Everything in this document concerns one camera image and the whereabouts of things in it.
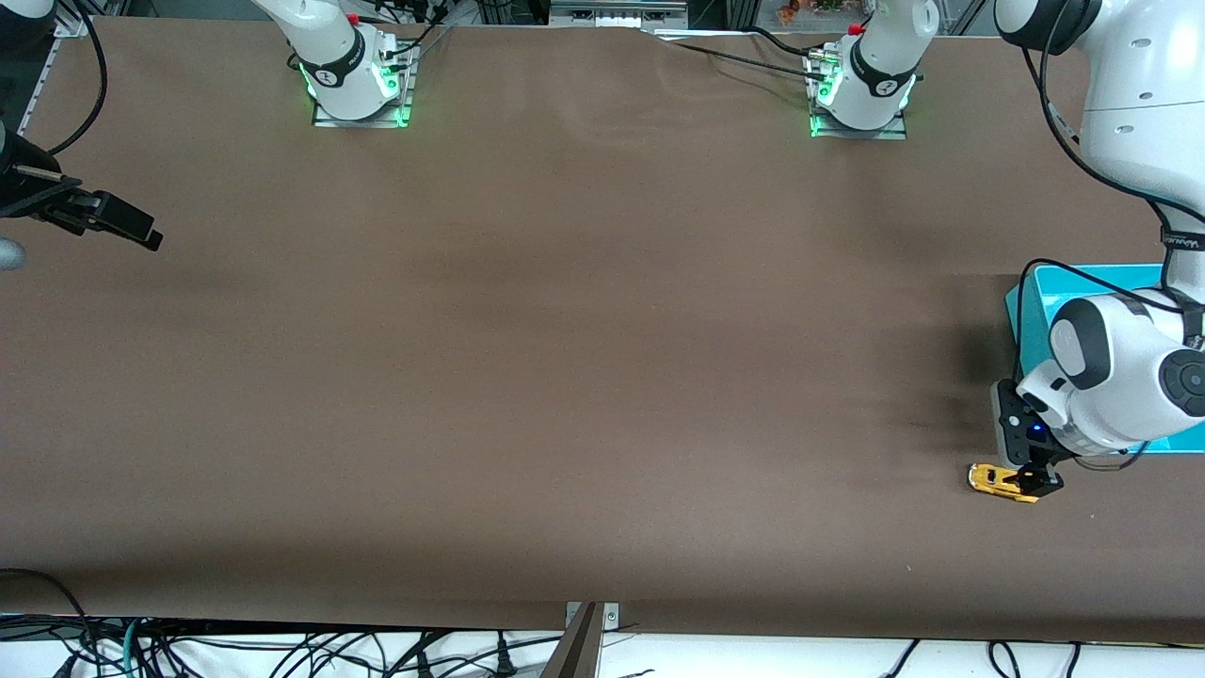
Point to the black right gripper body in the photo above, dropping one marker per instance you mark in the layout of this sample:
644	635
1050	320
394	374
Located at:
26	194

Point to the yellow toy beetle car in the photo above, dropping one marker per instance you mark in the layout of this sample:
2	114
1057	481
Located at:
988	480

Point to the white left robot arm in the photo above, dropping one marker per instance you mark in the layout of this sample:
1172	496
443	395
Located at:
1130	94

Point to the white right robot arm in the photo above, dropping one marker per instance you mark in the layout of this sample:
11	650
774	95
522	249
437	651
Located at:
341	66

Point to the turquoise plastic bin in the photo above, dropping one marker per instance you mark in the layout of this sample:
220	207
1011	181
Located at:
1031	311

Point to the dark angled support strut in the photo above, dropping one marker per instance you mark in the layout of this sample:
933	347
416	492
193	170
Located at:
574	650

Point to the colourful background clutter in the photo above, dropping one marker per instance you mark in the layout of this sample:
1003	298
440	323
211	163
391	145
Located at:
819	8

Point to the grey power strip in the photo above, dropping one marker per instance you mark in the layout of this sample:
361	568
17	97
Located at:
617	11

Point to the aluminium corner bracket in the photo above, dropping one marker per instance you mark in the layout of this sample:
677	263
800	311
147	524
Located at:
73	24

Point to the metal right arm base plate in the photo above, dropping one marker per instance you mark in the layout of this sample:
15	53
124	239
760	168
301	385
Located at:
407	89

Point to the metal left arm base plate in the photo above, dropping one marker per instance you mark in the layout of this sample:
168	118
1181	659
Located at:
847	132

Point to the small metal table bracket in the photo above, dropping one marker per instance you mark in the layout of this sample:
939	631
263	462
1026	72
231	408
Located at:
611	616

